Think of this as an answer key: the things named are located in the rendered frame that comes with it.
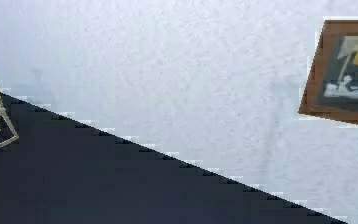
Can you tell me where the brown framed wall picture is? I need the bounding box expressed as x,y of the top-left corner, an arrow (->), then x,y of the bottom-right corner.
298,19 -> 358,128

